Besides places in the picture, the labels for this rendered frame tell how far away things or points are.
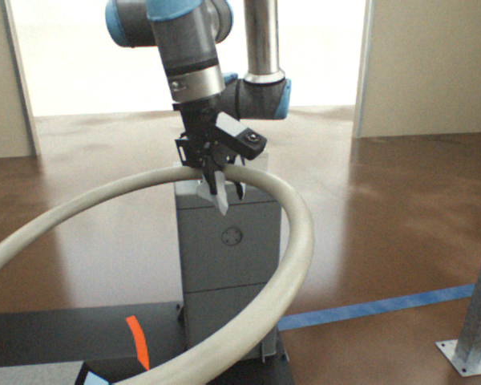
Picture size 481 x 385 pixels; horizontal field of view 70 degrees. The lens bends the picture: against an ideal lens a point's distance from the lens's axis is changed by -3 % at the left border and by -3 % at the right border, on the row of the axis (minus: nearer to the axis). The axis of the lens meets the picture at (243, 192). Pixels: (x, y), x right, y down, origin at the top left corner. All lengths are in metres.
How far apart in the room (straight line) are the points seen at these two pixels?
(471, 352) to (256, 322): 1.70
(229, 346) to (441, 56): 6.61
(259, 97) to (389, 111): 5.18
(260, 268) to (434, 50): 5.68
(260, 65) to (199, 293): 0.89
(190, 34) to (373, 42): 5.56
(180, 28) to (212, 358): 0.43
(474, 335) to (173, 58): 1.70
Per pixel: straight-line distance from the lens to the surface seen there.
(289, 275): 0.36
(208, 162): 0.59
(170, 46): 0.57
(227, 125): 0.58
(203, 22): 0.57
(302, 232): 0.41
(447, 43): 6.85
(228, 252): 1.39
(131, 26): 0.73
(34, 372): 0.68
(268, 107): 1.27
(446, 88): 6.97
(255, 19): 1.19
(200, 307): 1.52
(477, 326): 1.88
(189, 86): 0.57
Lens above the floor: 1.32
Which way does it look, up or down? 22 degrees down
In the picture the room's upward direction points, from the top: straight up
